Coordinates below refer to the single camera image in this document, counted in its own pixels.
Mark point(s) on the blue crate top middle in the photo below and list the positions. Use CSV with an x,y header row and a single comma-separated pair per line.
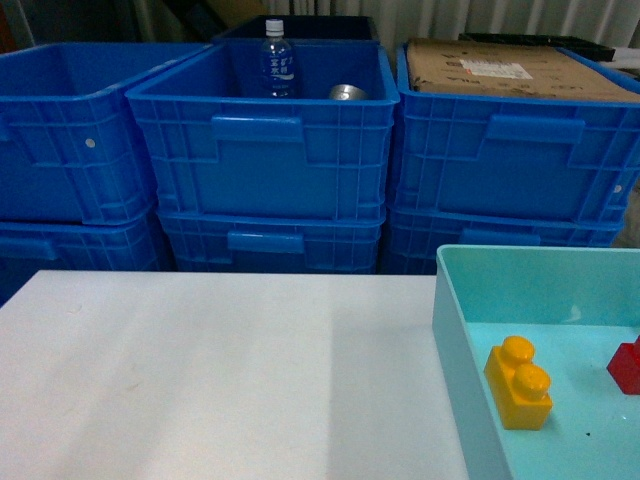
x,y
219,144

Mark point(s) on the blue crate bottom middle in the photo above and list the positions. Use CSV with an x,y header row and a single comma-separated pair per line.
x,y
221,243

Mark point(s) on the blue crate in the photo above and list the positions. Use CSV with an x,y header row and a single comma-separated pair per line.
x,y
410,238
136,245
221,243
526,158
219,144
71,150

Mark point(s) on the blue crate top left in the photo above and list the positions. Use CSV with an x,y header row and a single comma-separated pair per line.
x,y
71,150

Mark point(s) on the yellow toy block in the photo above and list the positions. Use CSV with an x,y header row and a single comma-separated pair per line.
x,y
519,387

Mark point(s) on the brown cardboard box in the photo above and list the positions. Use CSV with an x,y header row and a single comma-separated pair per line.
x,y
485,69

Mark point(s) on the white work table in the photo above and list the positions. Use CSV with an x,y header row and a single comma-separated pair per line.
x,y
223,376

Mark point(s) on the blue crate top right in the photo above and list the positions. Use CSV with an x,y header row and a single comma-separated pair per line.
x,y
526,158

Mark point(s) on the blue crate bottom right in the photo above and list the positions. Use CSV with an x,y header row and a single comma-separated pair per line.
x,y
410,238

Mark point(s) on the blue crate bottom left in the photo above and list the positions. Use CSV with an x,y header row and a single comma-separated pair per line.
x,y
136,245

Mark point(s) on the metal bowl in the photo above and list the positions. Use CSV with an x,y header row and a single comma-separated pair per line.
x,y
347,92

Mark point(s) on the red toy block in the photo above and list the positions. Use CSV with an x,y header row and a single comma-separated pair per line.
x,y
624,367

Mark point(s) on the light blue plastic box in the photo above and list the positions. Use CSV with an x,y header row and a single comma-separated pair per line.
x,y
577,306

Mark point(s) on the clear water bottle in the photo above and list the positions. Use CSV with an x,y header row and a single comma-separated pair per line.
x,y
277,62

